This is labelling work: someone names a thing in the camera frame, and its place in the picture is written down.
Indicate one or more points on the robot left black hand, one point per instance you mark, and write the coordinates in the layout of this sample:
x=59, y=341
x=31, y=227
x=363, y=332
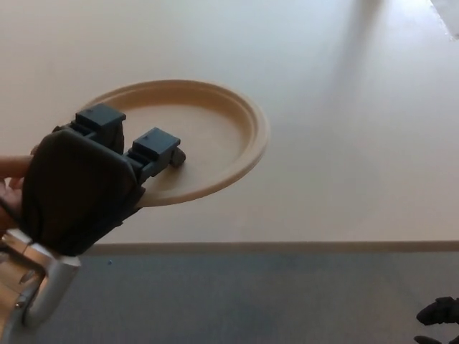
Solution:
x=79, y=186

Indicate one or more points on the person's bare hand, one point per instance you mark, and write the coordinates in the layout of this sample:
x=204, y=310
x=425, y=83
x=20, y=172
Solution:
x=12, y=172

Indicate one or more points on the robot right black hand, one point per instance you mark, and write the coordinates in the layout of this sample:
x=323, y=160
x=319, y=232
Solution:
x=446, y=311

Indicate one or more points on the beige paper plate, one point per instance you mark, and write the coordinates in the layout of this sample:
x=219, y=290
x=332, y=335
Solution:
x=215, y=143

